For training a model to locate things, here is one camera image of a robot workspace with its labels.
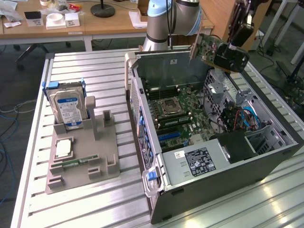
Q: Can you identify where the black lamp base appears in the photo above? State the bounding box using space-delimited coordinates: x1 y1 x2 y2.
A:
90 0 116 18

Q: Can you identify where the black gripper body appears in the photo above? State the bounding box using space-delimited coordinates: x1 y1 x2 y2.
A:
246 0 273 15

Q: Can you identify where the silver disk bay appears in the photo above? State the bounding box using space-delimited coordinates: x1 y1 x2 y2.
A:
244 123 288 155

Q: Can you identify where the white box with label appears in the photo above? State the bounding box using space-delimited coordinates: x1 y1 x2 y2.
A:
64 12 81 28

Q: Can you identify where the black chair base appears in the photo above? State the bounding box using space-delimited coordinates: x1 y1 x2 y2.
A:
14 41 72 71

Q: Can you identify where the silver chipset heatsink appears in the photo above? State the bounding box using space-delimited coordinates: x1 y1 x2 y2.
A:
190 134 204 144

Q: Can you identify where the hard disk blue carrier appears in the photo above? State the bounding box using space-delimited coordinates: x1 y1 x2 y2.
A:
42 79 86 131

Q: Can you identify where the green graphics card black fan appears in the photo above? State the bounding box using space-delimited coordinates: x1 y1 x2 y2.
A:
189 18 250 74

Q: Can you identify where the blue wire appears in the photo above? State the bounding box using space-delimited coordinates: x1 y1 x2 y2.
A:
238 106 260 130

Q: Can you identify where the cardboard box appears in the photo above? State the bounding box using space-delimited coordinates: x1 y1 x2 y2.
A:
137 0 152 17

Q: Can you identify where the black silver PC case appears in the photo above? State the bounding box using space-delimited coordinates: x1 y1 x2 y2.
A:
124 45 304 225

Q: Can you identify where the silver CPU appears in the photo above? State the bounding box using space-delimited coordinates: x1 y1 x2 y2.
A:
55 140 73 158

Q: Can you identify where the white paper stack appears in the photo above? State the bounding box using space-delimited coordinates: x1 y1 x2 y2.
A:
129 10 148 29

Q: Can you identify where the grey power supply unit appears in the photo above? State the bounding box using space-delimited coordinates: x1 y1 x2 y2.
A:
161 138 231 186

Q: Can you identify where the clear plastic bag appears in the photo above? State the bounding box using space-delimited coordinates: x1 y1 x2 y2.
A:
0 0 23 22

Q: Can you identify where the metal CPU socket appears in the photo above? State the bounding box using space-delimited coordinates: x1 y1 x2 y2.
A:
159 97 183 117

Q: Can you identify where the dark RAM stick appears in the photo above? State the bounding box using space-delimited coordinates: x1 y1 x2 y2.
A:
157 114 192 126

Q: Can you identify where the grey parts rack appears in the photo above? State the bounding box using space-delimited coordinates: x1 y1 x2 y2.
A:
45 95 121 195

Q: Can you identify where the blue floor cable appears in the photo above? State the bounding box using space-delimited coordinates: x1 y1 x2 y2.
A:
0 114 21 205

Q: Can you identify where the wooden desk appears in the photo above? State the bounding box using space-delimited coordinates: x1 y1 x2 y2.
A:
0 0 216 46

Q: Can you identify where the white flat box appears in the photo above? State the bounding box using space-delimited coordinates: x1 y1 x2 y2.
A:
45 18 67 30

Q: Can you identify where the white table leg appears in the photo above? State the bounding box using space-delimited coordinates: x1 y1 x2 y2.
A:
260 0 289 48

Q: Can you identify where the green RAM stick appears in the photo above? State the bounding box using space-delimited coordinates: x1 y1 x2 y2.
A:
51 155 99 167

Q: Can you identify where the white floor cable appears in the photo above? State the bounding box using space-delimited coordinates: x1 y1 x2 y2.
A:
0 99 38 114

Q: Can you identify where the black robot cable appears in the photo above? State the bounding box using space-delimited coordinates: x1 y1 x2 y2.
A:
165 0 173 50

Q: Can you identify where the white box black top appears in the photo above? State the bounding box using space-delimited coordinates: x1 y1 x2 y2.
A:
23 11 45 27

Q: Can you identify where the white tape roll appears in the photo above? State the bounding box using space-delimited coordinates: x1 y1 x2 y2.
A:
47 13 64 24

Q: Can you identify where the blue expansion slot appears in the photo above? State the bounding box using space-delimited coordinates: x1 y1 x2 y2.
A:
158 131 181 141

